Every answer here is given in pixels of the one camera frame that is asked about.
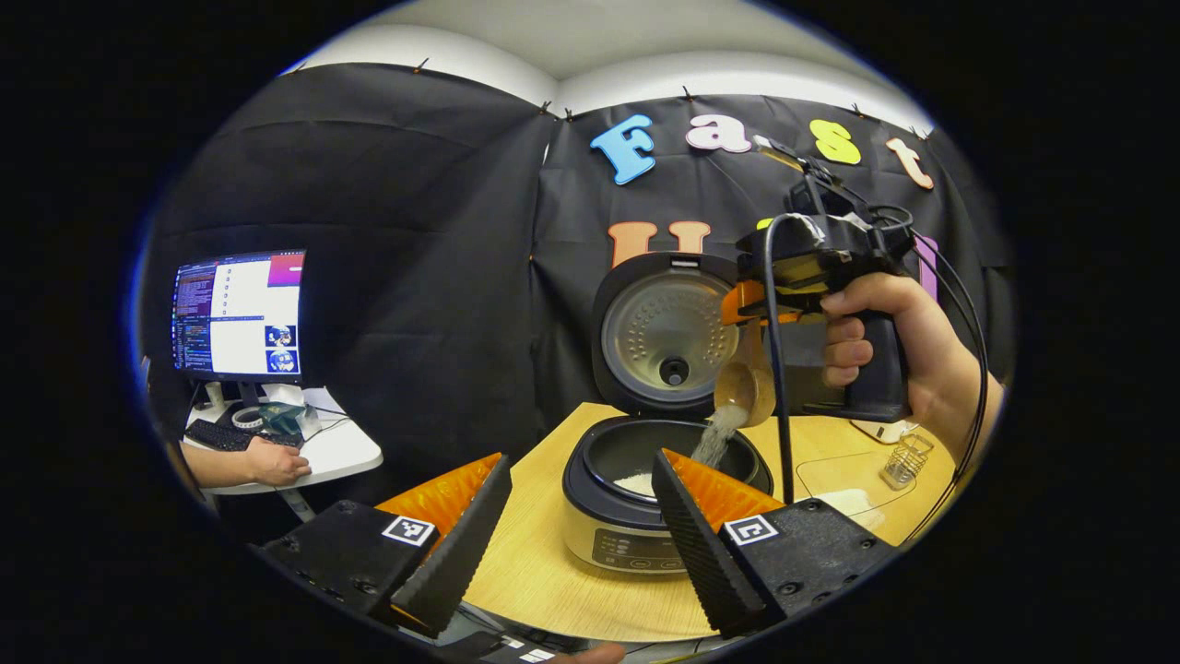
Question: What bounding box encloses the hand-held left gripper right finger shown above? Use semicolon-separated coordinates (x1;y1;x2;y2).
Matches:
651;448;900;639

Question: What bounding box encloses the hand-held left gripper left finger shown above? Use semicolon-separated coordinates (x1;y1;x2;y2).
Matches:
254;452;513;639

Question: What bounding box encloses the grey rice cooker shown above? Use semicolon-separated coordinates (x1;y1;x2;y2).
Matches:
562;252;775;577

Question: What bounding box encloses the wooden spoon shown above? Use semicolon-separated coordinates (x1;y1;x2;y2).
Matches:
714;318;777;427

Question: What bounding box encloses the wire chopstick holder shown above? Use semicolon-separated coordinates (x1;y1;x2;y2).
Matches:
880;433;935;490

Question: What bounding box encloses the clear glass rice dish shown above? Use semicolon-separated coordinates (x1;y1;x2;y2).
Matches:
795;449;918;531

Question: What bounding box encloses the white rice spoonful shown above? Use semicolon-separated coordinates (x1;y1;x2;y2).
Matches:
691;406;749;467

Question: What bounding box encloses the white side table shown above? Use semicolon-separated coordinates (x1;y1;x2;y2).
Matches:
184;385;384;497

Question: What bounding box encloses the teal object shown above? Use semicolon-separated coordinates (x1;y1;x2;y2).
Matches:
258;402;307;436

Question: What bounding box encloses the black keyboard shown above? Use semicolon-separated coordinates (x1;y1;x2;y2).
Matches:
184;418;305;453

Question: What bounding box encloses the computer monitor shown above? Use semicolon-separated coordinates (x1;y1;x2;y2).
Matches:
171;249;307;381

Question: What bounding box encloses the black backdrop cloth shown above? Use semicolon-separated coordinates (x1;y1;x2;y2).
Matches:
138;63;1015;480

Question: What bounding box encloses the thick black gripper cable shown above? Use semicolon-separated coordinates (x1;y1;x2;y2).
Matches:
763;212;835;505

